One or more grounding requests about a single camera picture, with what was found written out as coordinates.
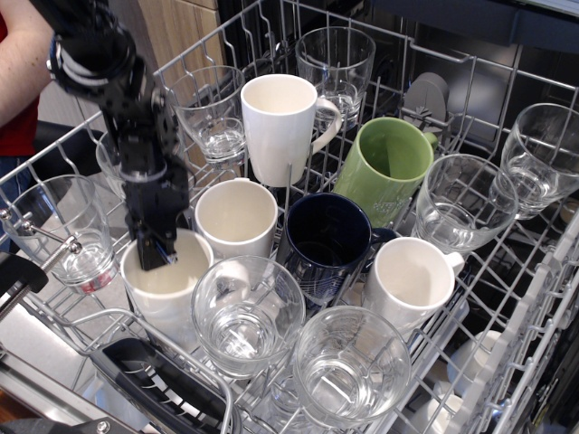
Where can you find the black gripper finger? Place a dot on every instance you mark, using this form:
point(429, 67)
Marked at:
point(155, 252)
point(133, 230)

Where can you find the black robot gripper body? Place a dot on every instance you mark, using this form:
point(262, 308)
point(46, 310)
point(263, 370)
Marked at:
point(156, 202)

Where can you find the person forearm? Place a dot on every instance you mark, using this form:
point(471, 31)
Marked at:
point(23, 57)

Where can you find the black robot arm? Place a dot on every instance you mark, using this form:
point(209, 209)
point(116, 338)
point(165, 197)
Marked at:
point(93, 57)

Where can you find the clear glass under gripper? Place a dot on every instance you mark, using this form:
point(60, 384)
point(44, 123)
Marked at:
point(109, 163)

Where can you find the clear glass far left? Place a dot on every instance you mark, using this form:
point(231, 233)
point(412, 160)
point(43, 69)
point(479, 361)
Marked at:
point(65, 209)

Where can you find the clear glass back left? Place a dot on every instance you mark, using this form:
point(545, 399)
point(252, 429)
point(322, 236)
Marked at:
point(208, 108)

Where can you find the clear glass front centre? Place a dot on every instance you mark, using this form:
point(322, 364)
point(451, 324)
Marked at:
point(247, 312)

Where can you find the black metal clamp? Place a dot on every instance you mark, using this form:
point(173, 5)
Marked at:
point(24, 276)

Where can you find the tall white mug back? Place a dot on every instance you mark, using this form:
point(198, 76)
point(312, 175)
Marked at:
point(284, 122)

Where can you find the dark blue mug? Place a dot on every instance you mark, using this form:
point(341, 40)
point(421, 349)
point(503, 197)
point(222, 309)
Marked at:
point(325, 240)

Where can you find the clear glass back centre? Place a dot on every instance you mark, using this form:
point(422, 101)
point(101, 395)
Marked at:
point(338, 61)

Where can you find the clear glass front bottom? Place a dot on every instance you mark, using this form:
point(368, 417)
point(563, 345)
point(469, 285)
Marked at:
point(351, 367)

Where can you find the green ceramic mug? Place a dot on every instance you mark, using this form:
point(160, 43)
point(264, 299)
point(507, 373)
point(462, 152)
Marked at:
point(384, 167)

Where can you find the grey plastic rack clip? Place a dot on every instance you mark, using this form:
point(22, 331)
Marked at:
point(426, 98)

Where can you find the clear glass right middle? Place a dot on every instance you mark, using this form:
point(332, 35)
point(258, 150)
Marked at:
point(465, 201)

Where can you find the clear glass far right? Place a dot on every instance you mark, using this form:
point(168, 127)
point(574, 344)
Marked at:
point(540, 156)

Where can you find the black rack handle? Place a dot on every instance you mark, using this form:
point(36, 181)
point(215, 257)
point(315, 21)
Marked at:
point(173, 399)

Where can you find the grey wire dishwasher rack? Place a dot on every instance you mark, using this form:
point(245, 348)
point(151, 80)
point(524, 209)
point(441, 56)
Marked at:
point(496, 57)

